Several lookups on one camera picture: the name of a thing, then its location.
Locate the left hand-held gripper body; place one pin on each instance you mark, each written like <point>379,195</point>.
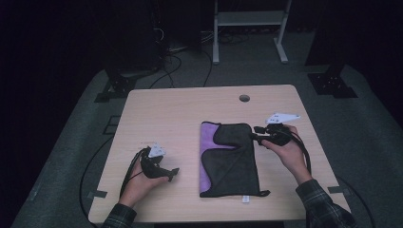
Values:
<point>152,167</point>

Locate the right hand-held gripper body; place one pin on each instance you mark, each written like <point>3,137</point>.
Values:
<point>278,134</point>

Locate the black and purple towel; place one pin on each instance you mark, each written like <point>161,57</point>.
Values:
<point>234,164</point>

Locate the person's left hand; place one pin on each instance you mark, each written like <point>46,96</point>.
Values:
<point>138,188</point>

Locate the person's right hand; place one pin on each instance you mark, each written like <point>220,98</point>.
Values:
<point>294,155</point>

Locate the round grey table grommet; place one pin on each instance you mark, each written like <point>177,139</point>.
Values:
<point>244,98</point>

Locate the black floor tape rectangle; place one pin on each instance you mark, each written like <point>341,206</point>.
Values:
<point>111,125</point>

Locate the grey tape strip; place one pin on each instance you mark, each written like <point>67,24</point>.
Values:
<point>97,194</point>
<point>339,190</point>

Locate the white metal stand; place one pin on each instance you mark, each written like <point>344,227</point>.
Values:
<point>250,18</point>

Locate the dark equipment rack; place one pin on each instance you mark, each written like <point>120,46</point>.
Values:
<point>133,34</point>

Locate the black stand base plate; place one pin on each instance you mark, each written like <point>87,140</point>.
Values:
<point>332,85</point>
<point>115,90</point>

